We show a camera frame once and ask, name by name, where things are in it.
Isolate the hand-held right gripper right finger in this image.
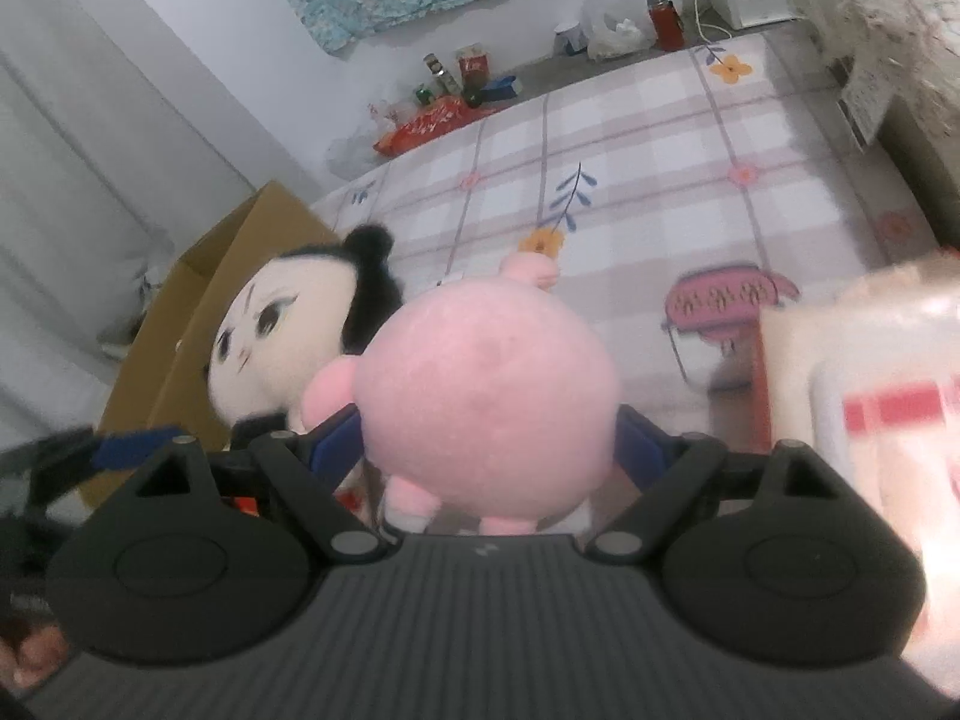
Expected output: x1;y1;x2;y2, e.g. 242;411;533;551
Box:
583;403;852;565

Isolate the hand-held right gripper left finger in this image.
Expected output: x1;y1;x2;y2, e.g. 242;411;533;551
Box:
135;403;387;565

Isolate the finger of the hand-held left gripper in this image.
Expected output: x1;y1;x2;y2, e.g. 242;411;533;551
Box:
88;424;199;475

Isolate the pink round plush toy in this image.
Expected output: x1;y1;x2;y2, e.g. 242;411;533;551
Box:
301;251;623;537

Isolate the person's left hand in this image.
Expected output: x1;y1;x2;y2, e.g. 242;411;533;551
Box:
0;619;72;695

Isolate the brown cardboard box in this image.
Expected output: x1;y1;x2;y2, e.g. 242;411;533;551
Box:
81;180;338;511

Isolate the black-haired doll plush red dress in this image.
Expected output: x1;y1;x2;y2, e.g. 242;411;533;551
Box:
204;223;410;533

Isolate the white and red wet wipes pack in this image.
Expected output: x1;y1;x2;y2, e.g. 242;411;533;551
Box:
759;247;960;661

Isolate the plaid floral bed sheet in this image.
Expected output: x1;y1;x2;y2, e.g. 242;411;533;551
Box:
311;34;938;533

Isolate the clear plastic bag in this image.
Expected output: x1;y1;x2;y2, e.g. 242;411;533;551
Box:
324;101;398;181

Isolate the white curtain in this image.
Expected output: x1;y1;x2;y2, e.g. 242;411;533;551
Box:
0;0;260;421

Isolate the red snack packet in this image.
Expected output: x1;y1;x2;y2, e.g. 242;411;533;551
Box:
373;96;496;158

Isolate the glass bottle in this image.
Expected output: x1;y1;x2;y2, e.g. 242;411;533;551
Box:
422;52;460;95

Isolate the white plastic bag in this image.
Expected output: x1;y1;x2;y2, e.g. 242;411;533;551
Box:
583;0;659;62

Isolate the red thermos bottle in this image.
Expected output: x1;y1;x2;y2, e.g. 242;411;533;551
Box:
646;0;686;53

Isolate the white lace cloth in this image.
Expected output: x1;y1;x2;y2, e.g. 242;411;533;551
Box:
780;0;960;102

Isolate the white cable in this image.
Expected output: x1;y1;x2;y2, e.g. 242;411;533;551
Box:
694;0;732;42

